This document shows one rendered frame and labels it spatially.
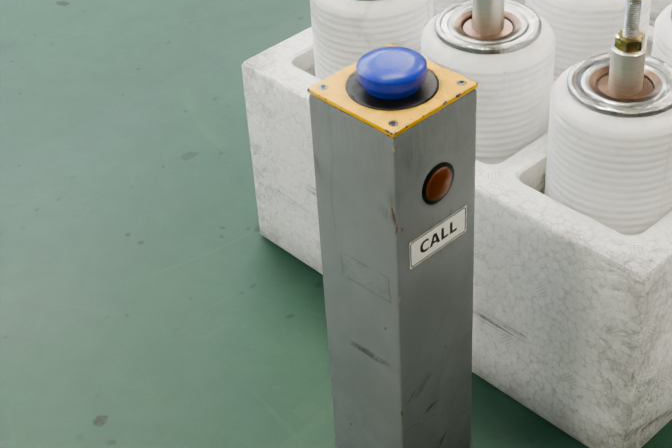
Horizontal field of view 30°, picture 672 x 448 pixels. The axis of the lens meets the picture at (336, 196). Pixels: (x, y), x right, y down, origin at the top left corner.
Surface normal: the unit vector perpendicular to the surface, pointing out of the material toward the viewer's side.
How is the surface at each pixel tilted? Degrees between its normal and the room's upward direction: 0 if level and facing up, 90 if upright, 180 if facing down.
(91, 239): 0
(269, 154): 90
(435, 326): 90
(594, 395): 90
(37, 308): 0
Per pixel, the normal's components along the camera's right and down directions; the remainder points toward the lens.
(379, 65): -0.05, -0.80
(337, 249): -0.72, 0.44
